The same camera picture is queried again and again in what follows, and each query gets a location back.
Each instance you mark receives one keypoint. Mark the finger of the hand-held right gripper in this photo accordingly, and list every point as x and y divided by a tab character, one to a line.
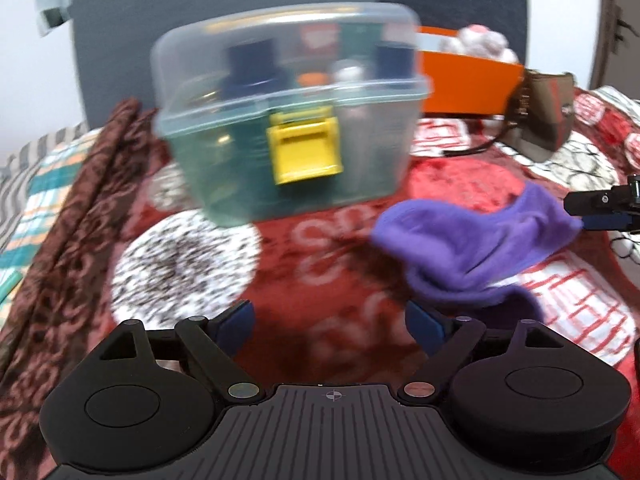
597	201
607	221

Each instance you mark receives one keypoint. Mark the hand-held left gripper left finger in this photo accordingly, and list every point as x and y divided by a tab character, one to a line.
238	322

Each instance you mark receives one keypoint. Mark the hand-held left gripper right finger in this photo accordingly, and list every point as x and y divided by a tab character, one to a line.
425	322

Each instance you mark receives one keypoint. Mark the purple cloth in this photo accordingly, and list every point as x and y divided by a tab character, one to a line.
465	240

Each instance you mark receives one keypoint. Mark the orange cardboard box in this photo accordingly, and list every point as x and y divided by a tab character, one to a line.
470	87

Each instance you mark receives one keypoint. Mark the white plush toy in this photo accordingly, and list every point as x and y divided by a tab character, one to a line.
480	45

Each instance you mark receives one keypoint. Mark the red floral printed blanket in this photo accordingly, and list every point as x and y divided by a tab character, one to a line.
320	270

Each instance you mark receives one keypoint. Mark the olive pouch red stripe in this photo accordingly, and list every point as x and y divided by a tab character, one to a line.
542	110

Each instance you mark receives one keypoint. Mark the brown patterned cloth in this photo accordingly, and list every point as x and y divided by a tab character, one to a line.
65	270

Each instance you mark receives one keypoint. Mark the clear storage box yellow latch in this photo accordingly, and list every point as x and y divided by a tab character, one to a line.
300	125

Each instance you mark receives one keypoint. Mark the plaid bed sheet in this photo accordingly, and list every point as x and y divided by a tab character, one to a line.
45	185

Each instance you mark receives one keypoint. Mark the navy cap bottle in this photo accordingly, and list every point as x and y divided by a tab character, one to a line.
396	62

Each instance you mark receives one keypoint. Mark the black cap bottle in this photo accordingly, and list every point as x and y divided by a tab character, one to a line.
255	72

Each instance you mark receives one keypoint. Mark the orange cap bottle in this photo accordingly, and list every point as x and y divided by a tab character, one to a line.
311	79

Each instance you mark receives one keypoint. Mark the white cap bottle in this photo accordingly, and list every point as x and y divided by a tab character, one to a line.
348	71

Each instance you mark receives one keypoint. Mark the green box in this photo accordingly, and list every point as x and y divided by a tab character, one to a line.
364	40

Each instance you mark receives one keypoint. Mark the red white packet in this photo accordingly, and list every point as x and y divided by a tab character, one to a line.
317	37

